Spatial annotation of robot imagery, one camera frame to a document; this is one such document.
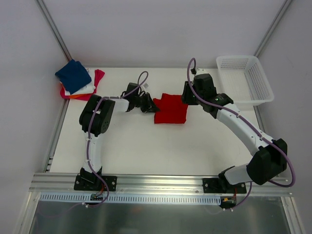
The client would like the red t shirt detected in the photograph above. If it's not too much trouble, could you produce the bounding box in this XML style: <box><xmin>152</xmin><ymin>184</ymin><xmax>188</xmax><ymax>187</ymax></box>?
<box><xmin>153</xmin><ymin>93</ymin><xmax>188</xmax><ymax>124</ymax></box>

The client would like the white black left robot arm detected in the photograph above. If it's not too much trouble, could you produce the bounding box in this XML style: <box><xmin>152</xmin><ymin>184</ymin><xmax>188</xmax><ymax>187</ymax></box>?
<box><xmin>79</xmin><ymin>82</ymin><xmax>160</xmax><ymax>190</ymax></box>

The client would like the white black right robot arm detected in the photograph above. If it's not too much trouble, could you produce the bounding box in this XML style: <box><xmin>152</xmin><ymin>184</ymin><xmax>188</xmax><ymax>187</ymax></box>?
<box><xmin>181</xmin><ymin>73</ymin><xmax>287</xmax><ymax>193</ymax></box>

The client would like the white perforated plastic basket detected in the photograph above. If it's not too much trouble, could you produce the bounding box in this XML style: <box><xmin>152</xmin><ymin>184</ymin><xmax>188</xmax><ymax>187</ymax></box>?
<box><xmin>216</xmin><ymin>55</ymin><xmax>274</xmax><ymax>107</ymax></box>

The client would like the folded white t shirt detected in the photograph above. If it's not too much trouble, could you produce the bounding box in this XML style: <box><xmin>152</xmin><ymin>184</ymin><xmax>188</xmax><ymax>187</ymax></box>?
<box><xmin>60</xmin><ymin>68</ymin><xmax>96</xmax><ymax>96</ymax></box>

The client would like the folded orange t shirt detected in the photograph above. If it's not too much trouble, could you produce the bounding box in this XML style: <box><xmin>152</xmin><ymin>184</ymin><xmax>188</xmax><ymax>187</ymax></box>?
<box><xmin>68</xmin><ymin>93</ymin><xmax>93</xmax><ymax>101</ymax></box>

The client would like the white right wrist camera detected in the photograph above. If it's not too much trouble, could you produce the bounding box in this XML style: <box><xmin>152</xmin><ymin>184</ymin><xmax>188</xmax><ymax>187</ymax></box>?
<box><xmin>191</xmin><ymin>68</ymin><xmax>208</xmax><ymax>77</ymax></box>

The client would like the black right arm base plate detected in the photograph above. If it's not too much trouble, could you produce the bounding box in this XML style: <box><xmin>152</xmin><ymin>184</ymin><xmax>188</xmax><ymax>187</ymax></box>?
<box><xmin>202</xmin><ymin>177</ymin><xmax>247</xmax><ymax>194</ymax></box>

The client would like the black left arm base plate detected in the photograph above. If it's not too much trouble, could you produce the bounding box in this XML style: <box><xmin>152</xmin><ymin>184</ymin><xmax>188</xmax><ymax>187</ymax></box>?
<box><xmin>74</xmin><ymin>174</ymin><xmax>117</xmax><ymax>192</ymax></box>

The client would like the aluminium extrusion mounting rail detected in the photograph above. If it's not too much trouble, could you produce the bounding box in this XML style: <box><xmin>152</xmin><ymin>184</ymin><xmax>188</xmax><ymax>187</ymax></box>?
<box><xmin>29</xmin><ymin>173</ymin><xmax>293</xmax><ymax>196</ymax></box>

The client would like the right aluminium corner post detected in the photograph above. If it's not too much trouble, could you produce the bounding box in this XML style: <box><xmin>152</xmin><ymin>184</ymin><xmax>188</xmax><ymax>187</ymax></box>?
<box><xmin>253</xmin><ymin>0</ymin><xmax>293</xmax><ymax>58</ymax></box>

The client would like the aluminium corner post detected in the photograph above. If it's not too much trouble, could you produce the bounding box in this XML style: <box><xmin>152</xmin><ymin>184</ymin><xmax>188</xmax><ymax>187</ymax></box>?
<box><xmin>253</xmin><ymin>0</ymin><xmax>293</xmax><ymax>58</ymax></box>
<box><xmin>35</xmin><ymin>0</ymin><xmax>72</xmax><ymax>61</ymax></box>

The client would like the white slotted cable duct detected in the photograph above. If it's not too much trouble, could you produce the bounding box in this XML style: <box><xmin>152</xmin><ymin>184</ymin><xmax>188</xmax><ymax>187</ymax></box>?
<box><xmin>39</xmin><ymin>192</ymin><xmax>221</xmax><ymax>206</ymax></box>

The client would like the left aluminium corner post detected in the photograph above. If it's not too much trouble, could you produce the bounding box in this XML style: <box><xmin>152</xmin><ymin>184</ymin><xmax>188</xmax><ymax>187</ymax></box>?
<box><xmin>35</xmin><ymin>0</ymin><xmax>72</xmax><ymax>61</ymax></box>

